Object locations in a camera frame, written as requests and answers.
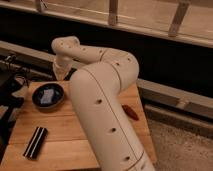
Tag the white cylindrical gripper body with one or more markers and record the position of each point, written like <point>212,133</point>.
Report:
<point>61,67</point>

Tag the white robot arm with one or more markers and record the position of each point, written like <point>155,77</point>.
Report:
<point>94,90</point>

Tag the black round plate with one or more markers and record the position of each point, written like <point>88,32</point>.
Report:
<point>57,97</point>

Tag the blue sponge on plate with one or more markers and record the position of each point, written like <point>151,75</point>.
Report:
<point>47,96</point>

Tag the black tripod equipment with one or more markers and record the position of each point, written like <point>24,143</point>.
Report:
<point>13,83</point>

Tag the dark red chili pepper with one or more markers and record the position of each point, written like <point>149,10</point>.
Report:
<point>130,112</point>

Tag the black white striped box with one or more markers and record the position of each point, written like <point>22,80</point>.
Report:
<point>34,146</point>

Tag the wooden railing frame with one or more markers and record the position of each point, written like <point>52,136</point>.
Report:
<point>188,21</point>

